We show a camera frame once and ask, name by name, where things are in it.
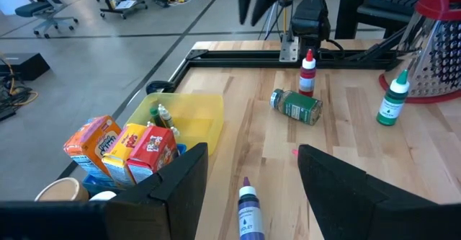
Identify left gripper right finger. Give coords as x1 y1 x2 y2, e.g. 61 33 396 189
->
297 144 461 240

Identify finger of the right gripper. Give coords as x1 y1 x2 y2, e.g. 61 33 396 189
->
251 0 278 27
236 0 253 25

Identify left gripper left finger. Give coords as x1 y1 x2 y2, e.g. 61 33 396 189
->
0 142 209 240

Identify furikake jar tan lid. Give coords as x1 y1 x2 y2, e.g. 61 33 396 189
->
35 177 90 202

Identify yellow corn pops box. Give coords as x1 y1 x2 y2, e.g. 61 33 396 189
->
102 123 148 189

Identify orange mini wheats box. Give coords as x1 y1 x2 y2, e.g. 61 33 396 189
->
63 115 122 182

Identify red froot loops box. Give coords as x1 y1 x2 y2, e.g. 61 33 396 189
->
126 125 180 185

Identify green food colouring bottle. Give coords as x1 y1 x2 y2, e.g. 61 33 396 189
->
376 69 411 127

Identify square herb jar green label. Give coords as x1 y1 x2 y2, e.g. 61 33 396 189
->
269 88 324 126

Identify purple food colouring bottle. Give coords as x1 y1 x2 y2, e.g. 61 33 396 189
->
237 177 266 240

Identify blue plastic basket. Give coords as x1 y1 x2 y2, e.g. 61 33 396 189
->
81 143 187 197

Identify black rolling stand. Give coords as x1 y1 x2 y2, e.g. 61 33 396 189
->
95 0 148 20

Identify yellow plastic bin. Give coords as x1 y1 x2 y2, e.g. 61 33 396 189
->
125 92 225 156

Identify red rimmed mesh basket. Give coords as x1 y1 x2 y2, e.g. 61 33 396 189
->
377 0 461 105

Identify black floor box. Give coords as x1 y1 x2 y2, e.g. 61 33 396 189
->
0 52 51 82

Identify grey office chair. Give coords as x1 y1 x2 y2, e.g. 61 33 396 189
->
14 0 79 39

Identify silver metal bracket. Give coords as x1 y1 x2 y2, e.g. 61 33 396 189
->
279 34 300 63

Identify tangled floor cables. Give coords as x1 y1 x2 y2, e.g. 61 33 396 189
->
0 52 40 122

